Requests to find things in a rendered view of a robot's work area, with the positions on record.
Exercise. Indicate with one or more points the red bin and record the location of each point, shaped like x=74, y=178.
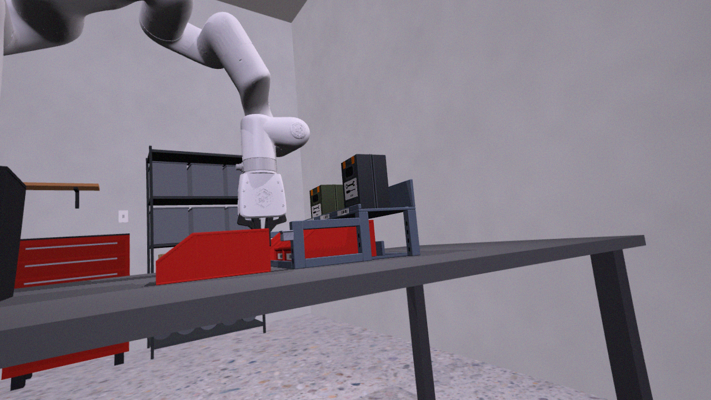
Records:
x=278, y=251
x=330, y=242
x=208, y=255
x=274, y=241

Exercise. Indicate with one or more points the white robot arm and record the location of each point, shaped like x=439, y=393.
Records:
x=31, y=25

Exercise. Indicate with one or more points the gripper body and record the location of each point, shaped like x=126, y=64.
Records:
x=261, y=195

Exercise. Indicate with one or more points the dark grey tool case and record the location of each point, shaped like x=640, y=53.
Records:
x=365, y=181

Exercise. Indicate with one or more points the dark green tool case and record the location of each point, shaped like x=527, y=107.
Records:
x=326, y=198

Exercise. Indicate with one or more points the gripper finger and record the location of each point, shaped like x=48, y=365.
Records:
x=254, y=224
x=270, y=223

